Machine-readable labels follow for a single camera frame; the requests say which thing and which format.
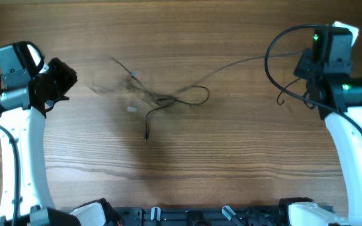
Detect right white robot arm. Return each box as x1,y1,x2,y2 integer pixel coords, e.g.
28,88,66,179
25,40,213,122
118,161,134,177
279,22,362,225

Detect black thin usb cable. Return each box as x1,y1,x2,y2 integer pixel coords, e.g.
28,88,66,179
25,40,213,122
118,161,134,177
155,50,304,106

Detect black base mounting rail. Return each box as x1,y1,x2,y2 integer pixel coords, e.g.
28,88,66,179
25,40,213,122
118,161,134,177
115,205,290,226

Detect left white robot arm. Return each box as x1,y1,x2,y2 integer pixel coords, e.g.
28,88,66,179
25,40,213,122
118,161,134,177
0,41,121,225

